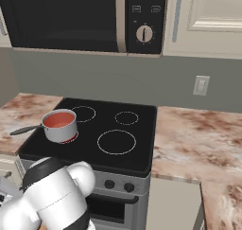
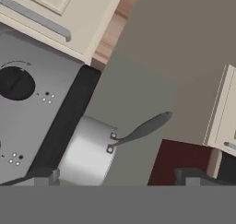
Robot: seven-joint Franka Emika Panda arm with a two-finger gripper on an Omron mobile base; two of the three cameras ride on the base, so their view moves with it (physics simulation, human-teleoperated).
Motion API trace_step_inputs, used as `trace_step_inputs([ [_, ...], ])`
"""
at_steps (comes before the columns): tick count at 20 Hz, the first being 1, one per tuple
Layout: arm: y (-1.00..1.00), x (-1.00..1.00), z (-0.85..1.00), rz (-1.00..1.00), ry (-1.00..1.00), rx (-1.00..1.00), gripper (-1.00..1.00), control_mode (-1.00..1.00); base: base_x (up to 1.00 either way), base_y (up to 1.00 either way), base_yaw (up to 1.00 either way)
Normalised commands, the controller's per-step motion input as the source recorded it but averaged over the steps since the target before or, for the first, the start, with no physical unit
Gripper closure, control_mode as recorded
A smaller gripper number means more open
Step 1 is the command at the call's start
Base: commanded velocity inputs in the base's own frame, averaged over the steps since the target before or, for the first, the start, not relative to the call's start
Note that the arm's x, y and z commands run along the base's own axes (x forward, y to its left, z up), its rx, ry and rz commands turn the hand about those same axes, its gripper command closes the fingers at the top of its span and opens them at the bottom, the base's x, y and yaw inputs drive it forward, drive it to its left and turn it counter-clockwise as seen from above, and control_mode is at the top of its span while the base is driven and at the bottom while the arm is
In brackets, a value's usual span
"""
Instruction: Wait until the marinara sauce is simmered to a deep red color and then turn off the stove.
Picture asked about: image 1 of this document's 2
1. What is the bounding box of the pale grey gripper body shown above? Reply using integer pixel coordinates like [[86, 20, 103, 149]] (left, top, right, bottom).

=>
[[0, 176, 24, 206]]

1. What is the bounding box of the red marinara sauce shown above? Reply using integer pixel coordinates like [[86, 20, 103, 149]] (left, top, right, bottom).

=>
[[43, 111, 76, 129]]

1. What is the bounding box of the black stove knob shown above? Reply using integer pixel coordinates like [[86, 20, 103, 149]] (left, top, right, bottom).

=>
[[104, 179, 116, 190], [123, 182, 135, 194]]

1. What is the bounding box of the stove with black hob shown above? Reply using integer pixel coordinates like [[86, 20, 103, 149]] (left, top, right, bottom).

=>
[[15, 97, 158, 230]]

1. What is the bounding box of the cream base drawer front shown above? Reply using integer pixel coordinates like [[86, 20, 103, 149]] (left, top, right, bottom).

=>
[[0, 153, 24, 182]]

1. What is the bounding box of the dark oven door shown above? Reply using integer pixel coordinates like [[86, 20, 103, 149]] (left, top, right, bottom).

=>
[[84, 195, 128, 230]]

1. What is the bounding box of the beige base cupboard front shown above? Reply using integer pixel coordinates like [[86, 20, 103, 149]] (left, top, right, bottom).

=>
[[145, 176, 203, 230]]

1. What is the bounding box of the black microwave oven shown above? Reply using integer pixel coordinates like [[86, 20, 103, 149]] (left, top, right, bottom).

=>
[[0, 0, 169, 58]]

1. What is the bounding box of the beige round microwave knob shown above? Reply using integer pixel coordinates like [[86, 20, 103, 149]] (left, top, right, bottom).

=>
[[135, 25, 154, 44]]

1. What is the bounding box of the steel saucepan with black handle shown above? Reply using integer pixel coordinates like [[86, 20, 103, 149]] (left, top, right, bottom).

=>
[[9, 108, 79, 144]]

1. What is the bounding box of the black oven door handle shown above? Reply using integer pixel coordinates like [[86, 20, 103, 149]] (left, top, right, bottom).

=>
[[87, 193, 140, 205]]

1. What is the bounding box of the cream wall cupboard door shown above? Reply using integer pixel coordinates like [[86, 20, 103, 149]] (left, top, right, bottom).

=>
[[0, 6, 13, 49], [162, 0, 242, 61]]

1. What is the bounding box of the beige microwave door handle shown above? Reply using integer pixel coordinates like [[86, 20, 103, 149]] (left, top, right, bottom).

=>
[[114, 0, 128, 54]]

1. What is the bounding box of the white wall socket plate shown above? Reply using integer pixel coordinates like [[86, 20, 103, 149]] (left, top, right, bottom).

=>
[[192, 75, 211, 97]]

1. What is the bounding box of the grey cupboard door handle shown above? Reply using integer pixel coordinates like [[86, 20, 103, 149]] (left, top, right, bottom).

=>
[[171, 0, 184, 43]]

